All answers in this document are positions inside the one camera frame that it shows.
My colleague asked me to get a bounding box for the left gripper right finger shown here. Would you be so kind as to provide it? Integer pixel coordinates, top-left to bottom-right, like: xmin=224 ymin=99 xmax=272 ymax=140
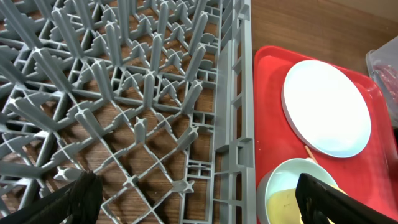
xmin=295 ymin=173 xmax=397 ymax=224

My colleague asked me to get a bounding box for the wooden chopstick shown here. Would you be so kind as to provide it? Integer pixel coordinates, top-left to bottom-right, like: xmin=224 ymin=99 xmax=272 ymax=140
xmin=304 ymin=146 xmax=318 ymax=164

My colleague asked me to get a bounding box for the clear plastic waste bin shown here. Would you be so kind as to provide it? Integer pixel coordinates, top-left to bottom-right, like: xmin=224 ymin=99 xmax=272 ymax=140
xmin=365 ymin=37 xmax=397 ymax=128

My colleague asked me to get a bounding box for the grey plastic dishwasher rack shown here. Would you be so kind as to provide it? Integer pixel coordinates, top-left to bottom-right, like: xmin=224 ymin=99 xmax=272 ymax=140
xmin=1 ymin=0 xmax=257 ymax=223

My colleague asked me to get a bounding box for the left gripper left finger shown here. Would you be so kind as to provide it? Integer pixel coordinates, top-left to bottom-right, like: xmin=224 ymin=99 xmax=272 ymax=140
xmin=1 ymin=172 xmax=103 ymax=224

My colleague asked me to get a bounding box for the red snack wrapper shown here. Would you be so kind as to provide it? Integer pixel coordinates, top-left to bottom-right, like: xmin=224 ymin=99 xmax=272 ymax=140
xmin=373 ymin=64 xmax=397 ymax=104

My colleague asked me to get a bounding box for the light blue dinner plate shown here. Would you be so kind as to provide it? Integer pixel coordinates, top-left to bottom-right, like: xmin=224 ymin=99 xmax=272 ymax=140
xmin=281 ymin=60 xmax=371 ymax=158

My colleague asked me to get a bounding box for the light blue small bowl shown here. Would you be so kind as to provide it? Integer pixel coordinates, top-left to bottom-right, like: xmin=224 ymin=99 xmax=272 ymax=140
xmin=256 ymin=158 xmax=338 ymax=223

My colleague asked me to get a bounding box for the red plastic serving tray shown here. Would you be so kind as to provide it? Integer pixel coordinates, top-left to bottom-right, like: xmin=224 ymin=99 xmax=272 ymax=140
xmin=254 ymin=45 xmax=397 ymax=219

